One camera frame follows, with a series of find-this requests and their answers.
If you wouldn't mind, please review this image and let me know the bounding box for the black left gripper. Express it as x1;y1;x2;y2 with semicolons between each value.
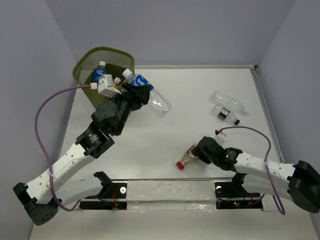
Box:
106;82;151;136

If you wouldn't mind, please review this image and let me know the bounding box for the red cap crushed bottle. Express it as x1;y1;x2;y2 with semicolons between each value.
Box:
175;144;198;170

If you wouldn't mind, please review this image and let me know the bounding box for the orange label bottle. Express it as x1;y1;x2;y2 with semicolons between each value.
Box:
113;77;122;88

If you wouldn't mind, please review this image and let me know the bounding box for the blue label bottle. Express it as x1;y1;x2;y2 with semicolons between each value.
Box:
92;61;108;83
121;68;173;118

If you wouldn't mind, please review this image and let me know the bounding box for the black label black cap bottle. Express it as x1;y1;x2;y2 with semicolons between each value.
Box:
212;104;240;126

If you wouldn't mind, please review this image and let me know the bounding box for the clear bottle no label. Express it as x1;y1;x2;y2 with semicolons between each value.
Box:
210;90;247;114

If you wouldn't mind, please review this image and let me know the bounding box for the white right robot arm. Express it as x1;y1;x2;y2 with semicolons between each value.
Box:
191;136;320;214

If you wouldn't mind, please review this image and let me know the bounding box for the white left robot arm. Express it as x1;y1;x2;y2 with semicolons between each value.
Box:
13;83;152;226

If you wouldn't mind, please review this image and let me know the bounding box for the green mesh waste bin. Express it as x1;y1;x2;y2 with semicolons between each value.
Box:
72;46;137;112

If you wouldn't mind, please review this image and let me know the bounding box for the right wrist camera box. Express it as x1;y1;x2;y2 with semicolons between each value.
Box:
213;129;227;146

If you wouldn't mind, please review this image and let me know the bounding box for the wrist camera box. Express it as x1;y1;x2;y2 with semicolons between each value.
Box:
213;129;227;146
97;74;122;98

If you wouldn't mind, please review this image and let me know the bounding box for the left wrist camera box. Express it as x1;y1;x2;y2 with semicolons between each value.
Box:
97;74;122;98

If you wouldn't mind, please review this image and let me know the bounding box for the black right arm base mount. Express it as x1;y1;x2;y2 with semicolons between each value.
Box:
214;173;263;210

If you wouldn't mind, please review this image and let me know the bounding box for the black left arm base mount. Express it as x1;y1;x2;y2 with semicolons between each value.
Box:
79;171;128;211

